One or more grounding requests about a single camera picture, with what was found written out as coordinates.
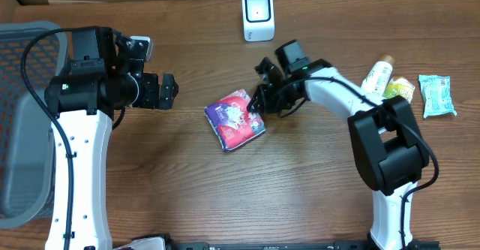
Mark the purple red snack packet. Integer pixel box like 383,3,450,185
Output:
204,89,266,152

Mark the white tube gold cap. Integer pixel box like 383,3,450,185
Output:
361,55,395,96

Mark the green juice carton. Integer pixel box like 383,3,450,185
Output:
382,77,416,103

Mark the teal white snack packet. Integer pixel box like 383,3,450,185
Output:
418,74,457,119

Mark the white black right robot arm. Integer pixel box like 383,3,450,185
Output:
247,41,429,249

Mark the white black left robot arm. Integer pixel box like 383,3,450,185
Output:
45,27,179,249

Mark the white barcode scanner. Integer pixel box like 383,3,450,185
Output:
241,0,275,42

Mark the grey plastic shopping basket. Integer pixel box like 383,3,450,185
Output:
1,21,58,229

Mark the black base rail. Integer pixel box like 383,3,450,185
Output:
112,238,440,250

